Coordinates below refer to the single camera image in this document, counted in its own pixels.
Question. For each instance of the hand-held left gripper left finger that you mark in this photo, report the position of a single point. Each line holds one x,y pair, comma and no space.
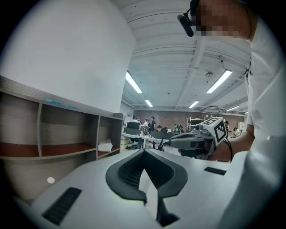
116,179

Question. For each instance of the white pack of tissues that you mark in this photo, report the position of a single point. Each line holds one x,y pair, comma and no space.
105,145

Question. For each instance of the long ceiling light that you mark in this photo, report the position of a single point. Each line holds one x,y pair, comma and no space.
193,104
133,82
148,103
232,108
219,81

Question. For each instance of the ceiling air conditioner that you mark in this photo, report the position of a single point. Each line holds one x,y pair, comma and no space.
212,109

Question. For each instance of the person's head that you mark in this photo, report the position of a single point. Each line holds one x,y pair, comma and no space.
223,18

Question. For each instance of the round white sticker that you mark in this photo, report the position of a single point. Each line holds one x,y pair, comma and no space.
51,180

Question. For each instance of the ceiling smoke detector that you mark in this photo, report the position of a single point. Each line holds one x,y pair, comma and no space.
209,74

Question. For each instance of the metal storage rack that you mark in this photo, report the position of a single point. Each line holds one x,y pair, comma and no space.
193,124

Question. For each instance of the grey wooden shelf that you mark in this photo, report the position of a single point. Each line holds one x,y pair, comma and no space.
67,125

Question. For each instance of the ceiling security camera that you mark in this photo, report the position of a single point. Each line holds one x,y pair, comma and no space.
221,59

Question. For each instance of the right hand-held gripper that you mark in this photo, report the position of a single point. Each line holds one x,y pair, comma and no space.
217,130

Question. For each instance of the person's white shirt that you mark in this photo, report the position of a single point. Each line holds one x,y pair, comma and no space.
266,100

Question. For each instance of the white office desk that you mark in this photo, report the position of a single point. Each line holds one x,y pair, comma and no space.
143,137

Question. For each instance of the person's right forearm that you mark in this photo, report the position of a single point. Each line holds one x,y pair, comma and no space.
239,145

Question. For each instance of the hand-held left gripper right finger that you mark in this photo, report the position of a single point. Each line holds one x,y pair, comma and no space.
172,176

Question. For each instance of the black computer monitor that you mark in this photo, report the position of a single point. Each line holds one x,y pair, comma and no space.
162,134
133,125

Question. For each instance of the teal tape strip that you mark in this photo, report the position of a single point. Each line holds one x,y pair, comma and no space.
59,103

